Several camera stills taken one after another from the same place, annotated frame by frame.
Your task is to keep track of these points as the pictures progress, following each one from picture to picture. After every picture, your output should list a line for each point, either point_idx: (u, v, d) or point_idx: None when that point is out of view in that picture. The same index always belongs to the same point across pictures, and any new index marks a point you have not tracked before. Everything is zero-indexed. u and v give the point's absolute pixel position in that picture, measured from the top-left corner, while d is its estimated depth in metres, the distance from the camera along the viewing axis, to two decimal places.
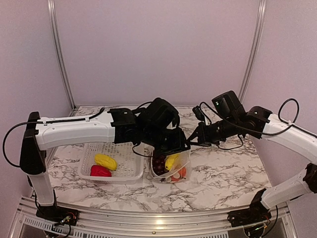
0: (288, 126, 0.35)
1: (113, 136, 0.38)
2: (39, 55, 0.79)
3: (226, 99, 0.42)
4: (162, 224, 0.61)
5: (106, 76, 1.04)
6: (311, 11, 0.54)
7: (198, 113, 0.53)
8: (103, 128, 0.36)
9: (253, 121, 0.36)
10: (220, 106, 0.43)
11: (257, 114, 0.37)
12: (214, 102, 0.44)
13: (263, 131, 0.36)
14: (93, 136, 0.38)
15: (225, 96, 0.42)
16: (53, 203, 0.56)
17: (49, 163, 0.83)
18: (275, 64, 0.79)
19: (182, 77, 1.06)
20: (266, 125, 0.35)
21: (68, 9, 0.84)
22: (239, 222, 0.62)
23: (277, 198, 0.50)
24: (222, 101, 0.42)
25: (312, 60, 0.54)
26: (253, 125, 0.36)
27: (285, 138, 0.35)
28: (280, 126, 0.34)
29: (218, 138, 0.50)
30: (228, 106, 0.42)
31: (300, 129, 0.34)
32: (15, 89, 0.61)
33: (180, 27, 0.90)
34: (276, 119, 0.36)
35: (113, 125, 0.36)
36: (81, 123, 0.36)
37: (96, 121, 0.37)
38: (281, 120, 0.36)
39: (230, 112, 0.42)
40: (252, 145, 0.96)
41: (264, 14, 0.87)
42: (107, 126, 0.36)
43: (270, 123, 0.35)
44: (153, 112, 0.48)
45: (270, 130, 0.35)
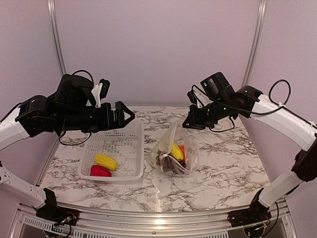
0: (277, 107, 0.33)
1: (25, 131, 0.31)
2: (39, 55, 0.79)
3: (213, 80, 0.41)
4: (162, 224, 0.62)
5: (106, 76, 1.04)
6: (311, 11, 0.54)
7: (193, 95, 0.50)
8: (9, 127, 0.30)
9: (242, 99, 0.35)
10: (208, 87, 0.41)
11: (246, 92, 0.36)
12: (202, 84, 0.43)
13: (252, 110, 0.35)
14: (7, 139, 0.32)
15: (212, 77, 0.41)
16: (44, 202, 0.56)
17: (49, 164, 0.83)
18: (275, 64, 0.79)
19: (182, 77, 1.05)
20: (255, 104, 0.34)
21: (68, 9, 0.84)
22: (239, 222, 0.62)
23: (271, 195, 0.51)
24: (209, 83, 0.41)
25: (312, 60, 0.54)
26: (242, 103, 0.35)
27: (274, 119, 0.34)
28: (270, 107, 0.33)
29: (209, 120, 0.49)
30: (215, 87, 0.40)
31: (289, 112, 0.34)
32: (16, 89, 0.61)
33: (180, 26, 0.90)
34: (266, 99, 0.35)
35: (17, 119, 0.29)
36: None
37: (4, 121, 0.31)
38: (271, 102, 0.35)
39: (219, 93, 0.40)
40: (252, 145, 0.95)
41: (264, 14, 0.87)
42: (12, 122, 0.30)
43: (260, 102, 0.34)
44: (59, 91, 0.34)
45: (260, 109, 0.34)
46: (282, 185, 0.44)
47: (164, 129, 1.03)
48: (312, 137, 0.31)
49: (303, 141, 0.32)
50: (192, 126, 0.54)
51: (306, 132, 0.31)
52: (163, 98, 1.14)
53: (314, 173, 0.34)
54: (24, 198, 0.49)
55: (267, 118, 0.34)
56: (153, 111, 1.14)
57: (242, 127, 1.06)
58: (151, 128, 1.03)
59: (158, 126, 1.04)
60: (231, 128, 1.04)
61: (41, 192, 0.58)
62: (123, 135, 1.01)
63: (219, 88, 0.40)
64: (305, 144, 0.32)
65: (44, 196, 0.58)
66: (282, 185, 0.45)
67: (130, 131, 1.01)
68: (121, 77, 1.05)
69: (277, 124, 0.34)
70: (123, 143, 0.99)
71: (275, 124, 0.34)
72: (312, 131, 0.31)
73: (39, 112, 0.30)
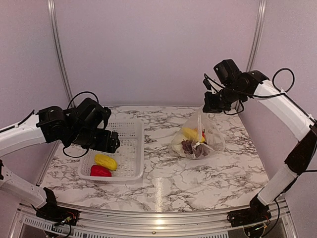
0: (279, 92, 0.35)
1: (42, 136, 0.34)
2: (39, 55, 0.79)
3: (224, 65, 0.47)
4: (162, 224, 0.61)
5: (106, 76, 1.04)
6: (311, 11, 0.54)
7: (208, 83, 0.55)
8: (29, 131, 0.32)
9: (248, 79, 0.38)
10: (219, 72, 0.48)
11: (253, 74, 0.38)
12: (215, 70, 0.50)
13: (256, 92, 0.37)
14: (22, 141, 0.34)
15: (224, 64, 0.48)
16: (45, 201, 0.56)
17: (49, 164, 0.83)
18: (275, 64, 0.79)
19: (182, 78, 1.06)
20: (259, 86, 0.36)
21: (68, 9, 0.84)
22: (239, 222, 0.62)
23: (268, 195, 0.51)
24: (220, 68, 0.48)
25: (312, 60, 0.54)
26: (247, 83, 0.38)
27: (273, 103, 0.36)
28: (271, 91, 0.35)
29: (223, 104, 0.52)
30: (226, 71, 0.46)
31: (291, 100, 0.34)
32: (15, 89, 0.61)
33: (180, 27, 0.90)
34: (270, 85, 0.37)
35: (38, 125, 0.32)
36: (9, 130, 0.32)
37: (24, 125, 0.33)
38: (275, 88, 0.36)
39: (228, 76, 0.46)
40: (252, 145, 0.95)
41: (264, 14, 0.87)
42: (32, 127, 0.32)
43: (263, 85, 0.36)
44: (82, 110, 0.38)
45: (262, 91, 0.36)
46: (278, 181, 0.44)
47: (165, 129, 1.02)
48: (306, 127, 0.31)
49: (296, 129, 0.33)
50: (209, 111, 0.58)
51: (300, 121, 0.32)
52: (163, 98, 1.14)
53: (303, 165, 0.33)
54: (24, 198, 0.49)
55: (267, 101, 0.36)
56: (153, 111, 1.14)
57: (242, 127, 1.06)
58: (150, 128, 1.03)
59: (158, 126, 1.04)
60: (231, 128, 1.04)
61: (42, 191, 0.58)
62: (123, 135, 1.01)
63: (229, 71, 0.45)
64: (299, 133, 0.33)
65: (45, 195, 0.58)
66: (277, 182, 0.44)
67: (130, 131, 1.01)
68: (121, 77, 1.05)
69: (276, 108, 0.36)
70: (123, 143, 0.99)
71: (273, 108, 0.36)
72: (307, 121, 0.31)
73: (61, 121, 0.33)
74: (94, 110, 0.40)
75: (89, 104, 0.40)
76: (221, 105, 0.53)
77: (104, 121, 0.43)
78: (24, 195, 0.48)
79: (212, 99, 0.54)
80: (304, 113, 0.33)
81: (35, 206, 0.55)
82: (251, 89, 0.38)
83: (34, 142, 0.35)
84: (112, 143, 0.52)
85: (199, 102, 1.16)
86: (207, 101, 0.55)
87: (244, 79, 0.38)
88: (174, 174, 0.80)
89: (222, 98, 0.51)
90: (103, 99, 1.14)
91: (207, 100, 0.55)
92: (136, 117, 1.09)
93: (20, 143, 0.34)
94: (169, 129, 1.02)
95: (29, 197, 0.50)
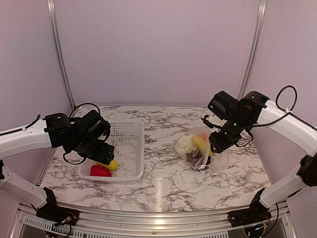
0: (285, 112, 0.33)
1: (48, 141, 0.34)
2: (39, 56, 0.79)
3: (218, 100, 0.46)
4: (162, 224, 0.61)
5: (107, 76, 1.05)
6: (311, 11, 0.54)
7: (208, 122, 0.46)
8: (37, 135, 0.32)
9: (249, 105, 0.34)
10: (215, 108, 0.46)
11: (253, 98, 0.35)
12: (209, 106, 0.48)
13: (260, 116, 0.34)
14: (26, 145, 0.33)
15: (216, 98, 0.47)
16: (46, 200, 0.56)
17: (49, 164, 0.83)
18: (275, 65, 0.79)
19: (182, 78, 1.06)
20: (263, 111, 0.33)
21: (68, 9, 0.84)
22: (239, 222, 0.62)
23: (270, 197, 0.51)
24: (215, 104, 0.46)
25: (312, 61, 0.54)
26: (249, 108, 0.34)
27: (281, 125, 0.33)
28: (277, 113, 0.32)
29: (232, 137, 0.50)
30: (221, 105, 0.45)
31: (298, 118, 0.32)
32: (15, 90, 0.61)
33: (180, 28, 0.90)
34: (273, 105, 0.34)
35: (46, 130, 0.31)
36: (15, 132, 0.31)
37: (32, 128, 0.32)
38: (279, 107, 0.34)
39: (226, 110, 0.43)
40: (252, 145, 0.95)
41: (264, 14, 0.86)
42: (40, 132, 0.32)
43: (267, 108, 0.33)
44: (88, 121, 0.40)
45: (267, 115, 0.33)
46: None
47: (165, 129, 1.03)
48: None
49: (309, 147, 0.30)
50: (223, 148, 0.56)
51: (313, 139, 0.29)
52: (163, 98, 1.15)
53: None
54: (25, 198, 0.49)
55: (275, 124, 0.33)
56: (153, 111, 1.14)
57: None
58: (151, 128, 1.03)
59: (158, 126, 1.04)
60: None
61: (41, 191, 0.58)
62: (123, 135, 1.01)
63: (224, 104, 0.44)
64: (312, 150, 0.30)
65: (45, 195, 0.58)
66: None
67: (130, 131, 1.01)
68: (121, 77, 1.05)
69: (284, 129, 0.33)
70: (123, 142, 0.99)
71: (283, 130, 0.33)
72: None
73: (68, 128, 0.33)
74: (100, 122, 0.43)
75: (94, 116, 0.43)
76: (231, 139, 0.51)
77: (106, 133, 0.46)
78: (25, 195, 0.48)
79: (220, 136, 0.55)
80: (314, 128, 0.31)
81: (35, 206, 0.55)
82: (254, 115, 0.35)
83: (38, 147, 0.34)
84: (108, 154, 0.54)
85: (199, 102, 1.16)
86: (216, 139, 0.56)
87: (245, 105, 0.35)
88: (174, 174, 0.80)
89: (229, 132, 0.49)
90: (103, 99, 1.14)
91: (218, 139, 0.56)
92: (136, 117, 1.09)
93: (24, 146, 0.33)
94: (169, 129, 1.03)
95: (29, 197, 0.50)
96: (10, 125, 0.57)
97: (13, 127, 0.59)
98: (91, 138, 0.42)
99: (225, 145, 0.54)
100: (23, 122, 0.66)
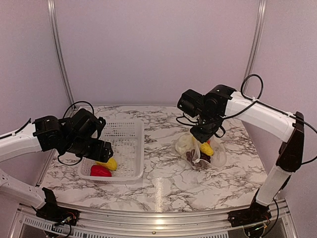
0: (251, 101, 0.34)
1: (39, 145, 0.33)
2: (39, 55, 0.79)
3: (185, 98, 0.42)
4: (162, 224, 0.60)
5: (107, 76, 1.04)
6: (311, 11, 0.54)
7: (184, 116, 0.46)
8: (26, 140, 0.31)
9: (215, 98, 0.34)
10: (184, 106, 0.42)
11: (218, 91, 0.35)
12: (179, 106, 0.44)
13: (228, 108, 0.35)
14: (17, 149, 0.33)
15: (184, 97, 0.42)
16: (44, 201, 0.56)
17: (49, 164, 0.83)
18: (275, 64, 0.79)
19: (182, 78, 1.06)
20: (229, 102, 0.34)
21: (68, 9, 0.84)
22: (239, 222, 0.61)
23: (266, 196, 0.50)
24: (184, 103, 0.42)
25: (311, 61, 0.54)
26: (216, 102, 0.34)
27: (250, 114, 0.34)
28: (243, 103, 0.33)
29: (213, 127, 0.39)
30: (190, 103, 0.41)
31: (264, 106, 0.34)
32: (15, 90, 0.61)
33: (180, 27, 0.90)
34: (239, 96, 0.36)
35: (34, 135, 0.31)
36: (5, 138, 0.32)
37: (22, 133, 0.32)
38: (245, 98, 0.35)
39: (195, 105, 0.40)
40: (252, 145, 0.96)
41: (264, 14, 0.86)
42: (29, 136, 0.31)
43: (233, 99, 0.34)
44: (77, 120, 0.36)
45: (233, 106, 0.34)
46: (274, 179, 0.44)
47: (165, 129, 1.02)
48: (290, 127, 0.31)
49: (282, 133, 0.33)
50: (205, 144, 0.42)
51: (284, 124, 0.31)
52: (163, 98, 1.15)
53: (296, 162, 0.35)
54: (24, 198, 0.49)
55: (244, 114, 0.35)
56: (153, 111, 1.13)
57: (242, 127, 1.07)
58: (151, 128, 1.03)
59: (158, 127, 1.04)
60: (230, 128, 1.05)
61: (40, 191, 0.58)
62: (123, 135, 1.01)
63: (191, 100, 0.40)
64: (285, 135, 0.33)
65: (44, 195, 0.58)
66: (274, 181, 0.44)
67: (129, 131, 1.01)
68: (121, 77, 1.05)
69: (254, 118, 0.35)
70: (123, 142, 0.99)
71: (252, 119, 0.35)
72: (290, 121, 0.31)
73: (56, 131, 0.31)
74: (89, 120, 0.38)
75: (83, 114, 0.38)
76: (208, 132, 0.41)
77: (99, 132, 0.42)
78: (23, 195, 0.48)
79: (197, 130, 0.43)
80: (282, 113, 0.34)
81: (35, 207, 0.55)
82: (222, 108, 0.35)
83: (30, 150, 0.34)
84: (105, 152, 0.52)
85: None
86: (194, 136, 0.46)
87: (211, 99, 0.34)
88: (174, 174, 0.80)
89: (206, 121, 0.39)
90: (103, 99, 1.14)
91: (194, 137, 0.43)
92: (136, 117, 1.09)
93: (16, 150, 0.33)
94: (169, 129, 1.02)
95: (28, 196, 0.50)
96: (10, 124, 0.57)
97: (13, 126, 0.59)
98: (83, 138, 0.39)
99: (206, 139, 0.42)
100: (23, 122, 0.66)
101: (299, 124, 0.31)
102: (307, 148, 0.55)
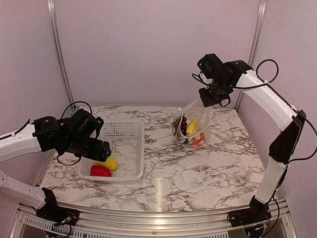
0: (263, 83, 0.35)
1: (38, 145, 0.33)
2: (39, 54, 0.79)
3: (208, 61, 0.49)
4: (162, 224, 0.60)
5: (106, 76, 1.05)
6: (311, 11, 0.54)
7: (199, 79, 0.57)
8: (26, 140, 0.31)
9: (232, 69, 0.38)
10: (204, 67, 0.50)
11: (237, 64, 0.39)
12: (200, 66, 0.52)
13: (239, 81, 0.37)
14: (18, 149, 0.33)
15: (208, 60, 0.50)
16: (44, 201, 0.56)
17: (49, 164, 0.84)
18: (274, 65, 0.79)
19: (182, 78, 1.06)
20: (242, 76, 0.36)
21: (68, 9, 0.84)
22: (239, 222, 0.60)
23: (265, 194, 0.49)
24: (205, 64, 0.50)
25: (311, 61, 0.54)
26: (231, 71, 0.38)
27: (256, 93, 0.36)
28: (255, 81, 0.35)
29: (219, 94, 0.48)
30: (209, 67, 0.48)
31: (273, 90, 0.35)
32: (15, 90, 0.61)
33: (180, 28, 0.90)
34: (254, 75, 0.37)
35: (34, 135, 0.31)
36: (5, 139, 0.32)
37: (21, 134, 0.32)
38: (258, 78, 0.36)
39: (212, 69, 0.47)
40: (252, 145, 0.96)
41: (264, 14, 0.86)
42: (29, 136, 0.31)
43: (247, 75, 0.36)
44: (77, 120, 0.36)
45: (245, 81, 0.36)
46: (274, 179, 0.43)
47: (164, 129, 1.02)
48: (289, 117, 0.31)
49: (280, 121, 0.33)
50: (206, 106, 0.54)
51: (284, 112, 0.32)
52: (162, 98, 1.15)
53: (285, 154, 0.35)
54: (23, 199, 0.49)
55: (251, 91, 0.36)
56: (153, 111, 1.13)
57: (242, 127, 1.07)
58: (151, 128, 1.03)
59: (158, 126, 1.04)
60: (230, 128, 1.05)
61: (40, 191, 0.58)
62: (123, 135, 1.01)
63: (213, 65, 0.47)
64: (282, 124, 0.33)
65: (44, 195, 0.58)
66: (275, 181, 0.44)
67: (129, 131, 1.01)
68: (121, 77, 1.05)
69: (259, 98, 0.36)
70: (123, 142, 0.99)
71: (257, 98, 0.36)
72: (290, 112, 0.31)
73: (55, 131, 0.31)
74: (88, 120, 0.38)
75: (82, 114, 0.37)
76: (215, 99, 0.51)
77: (97, 132, 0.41)
78: (23, 195, 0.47)
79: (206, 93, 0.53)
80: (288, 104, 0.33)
81: (35, 207, 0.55)
82: (235, 79, 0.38)
83: (29, 151, 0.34)
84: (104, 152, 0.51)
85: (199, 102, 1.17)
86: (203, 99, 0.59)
87: (229, 68, 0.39)
88: (174, 174, 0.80)
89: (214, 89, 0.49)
90: (103, 99, 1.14)
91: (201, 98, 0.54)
92: (136, 117, 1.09)
93: (16, 150, 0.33)
94: (169, 129, 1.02)
95: (28, 197, 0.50)
96: (10, 125, 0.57)
97: (13, 127, 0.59)
98: (82, 138, 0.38)
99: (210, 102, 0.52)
100: (23, 123, 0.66)
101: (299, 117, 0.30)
102: (307, 148, 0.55)
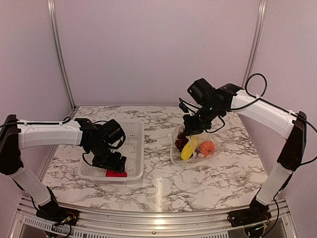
0: (255, 99, 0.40)
1: (79, 139, 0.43)
2: (39, 54, 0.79)
3: (195, 86, 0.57)
4: (162, 224, 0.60)
5: (106, 76, 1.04)
6: (311, 11, 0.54)
7: (184, 106, 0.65)
8: (73, 131, 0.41)
9: (223, 95, 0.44)
10: (192, 92, 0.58)
11: (226, 89, 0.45)
12: (188, 90, 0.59)
13: (233, 103, 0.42)
14: (60, 137, 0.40)
15: (195, 84, 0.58)
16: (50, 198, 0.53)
17: (49, 164, 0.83)
18: (275, 65, 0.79)
19: (182, 77, 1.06)
20: (234, 98, 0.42)
21: (68, 9, 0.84)
22: (239, 222, 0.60)
23: (266, 195, 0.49)
24: (193, 89, 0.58)
25: (311, 61, 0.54)
26: (222, 98, 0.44)
27: (253, 110, 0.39)
28: (247, 99, 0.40)
29: (203, 121, 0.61)
30: (198, 91, 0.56)
31: (267, 103, 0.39)
32: (15, 89, 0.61)
33: (180, 27, 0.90)
34: (244, 94, 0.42)
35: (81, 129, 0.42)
36: (53, 125, 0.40)
37: (67, 125, 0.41)
38: (249, 95, 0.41)
39: (201, 96, 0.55)
40: (252, 145, 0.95)
41: (264, 14, 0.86)
42: (76, 129, 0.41)
43: (237, 96, 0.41)
44: (109, 128, 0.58)
45: (237, 102, 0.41)
46: (275, 179, 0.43)
47: (165, 129, 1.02)
48: (290, 124, 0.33)
49: (282, 129, 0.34)
50: (191, 131, 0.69)
51: (283, 119, 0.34)
52: (162, 98, 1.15)
53: (296, 161, 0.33)
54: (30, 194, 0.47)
55: (246, 110, 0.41)
56: (153, 111, 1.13)
57: (242, 127, 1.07)
58: (151, 128, 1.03)
59: (158, 126, 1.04)
60: (230, 128, 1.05)
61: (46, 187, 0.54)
62: None
63: (202, 91, 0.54)
64: (285, 132, 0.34)
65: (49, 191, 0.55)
66: (275, 181, 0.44)
67: (129, 131, 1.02)
68: (121, 77, 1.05)
69: (255, 114, 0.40)
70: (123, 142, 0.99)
71: (254, 115, 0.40)
72: (290, 118, 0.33)
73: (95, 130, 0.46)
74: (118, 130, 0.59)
75: (114, 125, 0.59)
76: (202, 125, 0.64)
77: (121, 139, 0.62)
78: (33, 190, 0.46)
79: (192, 121, 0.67)
80: (285, 110, 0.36)
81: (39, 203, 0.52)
82: (228, 103, 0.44)
83: (67, 141, 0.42)
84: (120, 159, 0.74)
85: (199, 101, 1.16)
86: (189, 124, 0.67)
87: (220, 95, 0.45)
88: (174, 174, 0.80)
89: (201, 118, 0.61)
90: (103, 98, 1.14)
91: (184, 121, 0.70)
92: (136, 117, 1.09)
93: (56, 138, 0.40)
94: (169, 129, 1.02)
95: (34, 194, 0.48)
96: None
97: None
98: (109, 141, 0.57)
99: (196, 127, 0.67)
100: None
101: (301, 122, 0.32)
102: (307, 148, 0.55)
